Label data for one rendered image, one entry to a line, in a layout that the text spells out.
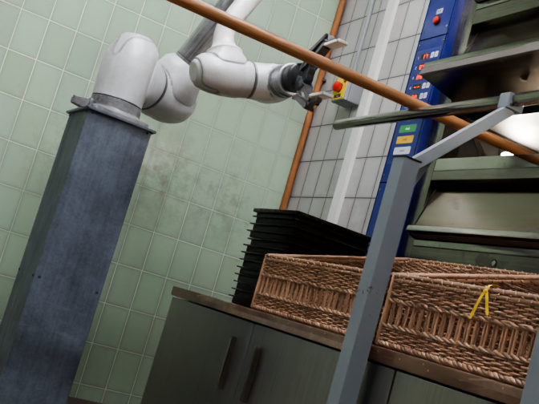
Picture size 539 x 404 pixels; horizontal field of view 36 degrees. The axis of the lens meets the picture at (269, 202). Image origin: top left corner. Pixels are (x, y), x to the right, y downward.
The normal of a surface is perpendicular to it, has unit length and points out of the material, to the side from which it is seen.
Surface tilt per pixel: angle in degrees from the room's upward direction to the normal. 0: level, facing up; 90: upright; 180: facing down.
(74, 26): 90
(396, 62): 90
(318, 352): 90
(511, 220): 70
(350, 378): 90
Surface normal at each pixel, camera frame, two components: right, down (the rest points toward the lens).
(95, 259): 0.49, 0.03
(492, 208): -0.70, -0.61
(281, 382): -0.85, -0.30
